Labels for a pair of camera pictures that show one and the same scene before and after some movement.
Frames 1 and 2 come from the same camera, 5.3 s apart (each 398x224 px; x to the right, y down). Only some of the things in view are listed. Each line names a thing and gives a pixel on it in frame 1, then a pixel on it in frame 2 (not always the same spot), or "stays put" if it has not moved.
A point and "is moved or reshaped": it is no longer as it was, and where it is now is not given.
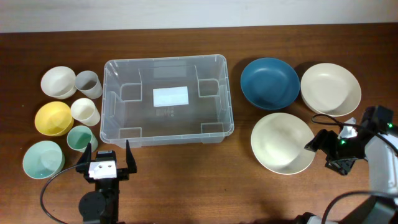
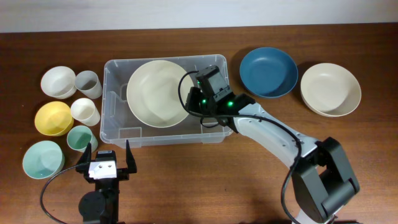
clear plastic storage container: [166, 99] stays put
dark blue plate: [269, 83] is moved or reshaped
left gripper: [124, 173] stays put
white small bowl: [58, 82] stays put
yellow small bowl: [54, 119] stays put
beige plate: [329, 89] stays put
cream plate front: [278, 141] -> [153, 93]
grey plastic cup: [87, 82] stays put
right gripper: [324, 140] -> [191, 99]
